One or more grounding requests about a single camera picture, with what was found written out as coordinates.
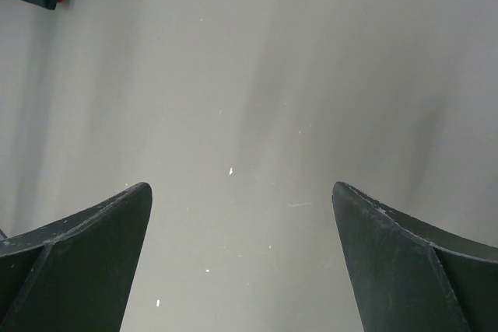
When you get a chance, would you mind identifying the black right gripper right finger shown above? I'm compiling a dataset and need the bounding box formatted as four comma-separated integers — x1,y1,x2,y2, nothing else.
331,182,497,331

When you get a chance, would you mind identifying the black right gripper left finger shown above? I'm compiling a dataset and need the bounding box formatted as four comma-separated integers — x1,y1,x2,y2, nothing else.
1,182,153,331

